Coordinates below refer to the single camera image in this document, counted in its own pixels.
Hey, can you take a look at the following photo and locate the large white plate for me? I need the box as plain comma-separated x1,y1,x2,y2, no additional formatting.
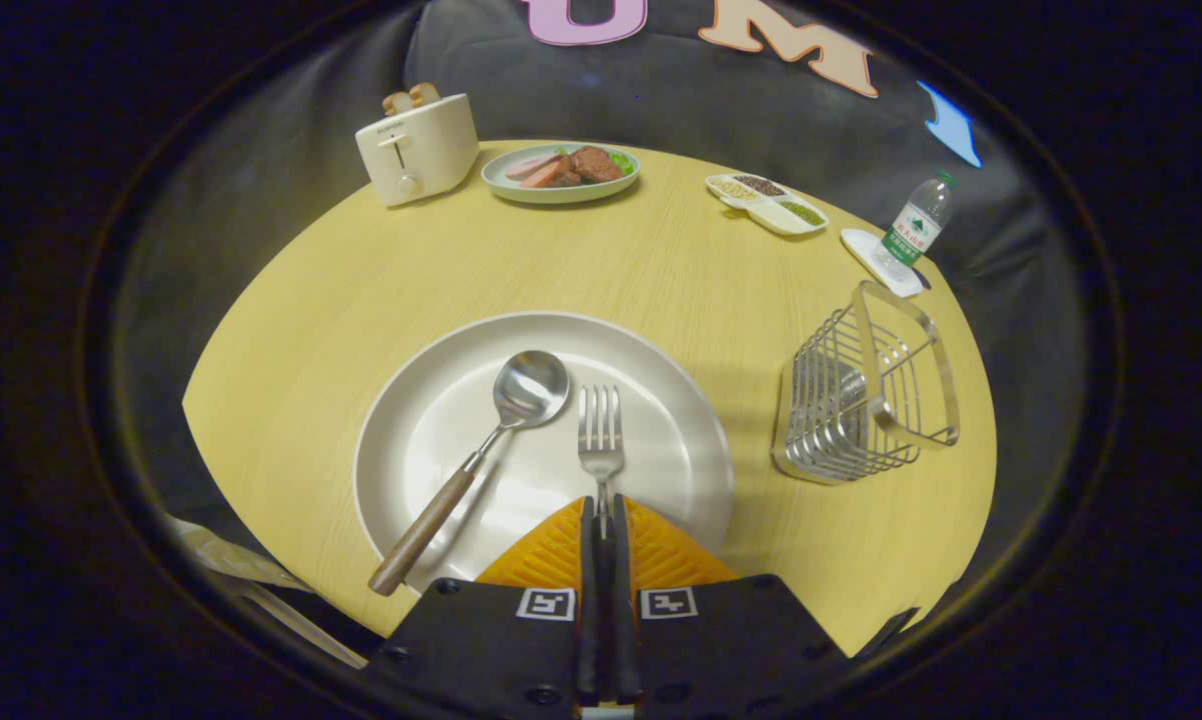
353,312,735,601

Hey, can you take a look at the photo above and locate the wooden handled metal spoon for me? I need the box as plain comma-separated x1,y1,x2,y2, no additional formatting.
368,350,571,598

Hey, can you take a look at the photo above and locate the white square coaster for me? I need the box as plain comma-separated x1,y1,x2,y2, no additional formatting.
841,228,930,299

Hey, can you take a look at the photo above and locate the cream toaster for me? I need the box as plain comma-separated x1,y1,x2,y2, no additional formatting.
354,93,480,208

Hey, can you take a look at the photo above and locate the green lettuce leaf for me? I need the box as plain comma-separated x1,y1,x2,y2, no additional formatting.
556,147,635,177

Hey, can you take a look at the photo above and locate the brown meat piece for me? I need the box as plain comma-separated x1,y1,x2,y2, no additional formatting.
559,146,624,188

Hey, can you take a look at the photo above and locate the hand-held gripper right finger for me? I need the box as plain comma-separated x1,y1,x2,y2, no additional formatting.
606,495,852,720

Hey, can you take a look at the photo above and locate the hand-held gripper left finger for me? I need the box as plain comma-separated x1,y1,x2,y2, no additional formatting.
366,497,602,720

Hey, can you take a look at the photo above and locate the beige paper bag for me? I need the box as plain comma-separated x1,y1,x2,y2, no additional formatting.
166,515,372,669

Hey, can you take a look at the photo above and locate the clear water bottle green cap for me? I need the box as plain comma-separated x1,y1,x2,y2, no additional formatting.
873,170,956,281

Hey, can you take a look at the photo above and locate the wooden handled metal fork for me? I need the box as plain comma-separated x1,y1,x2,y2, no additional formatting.
577,385,625,541

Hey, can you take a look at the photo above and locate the metal wire cutlery basket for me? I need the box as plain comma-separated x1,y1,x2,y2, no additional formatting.
771,280,962,486

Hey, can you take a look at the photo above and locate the white divided bean dish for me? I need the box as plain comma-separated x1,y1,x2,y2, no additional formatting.
704,173,829,237

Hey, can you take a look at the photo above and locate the pale green food plate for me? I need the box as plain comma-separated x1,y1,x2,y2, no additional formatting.
480,142,642,206

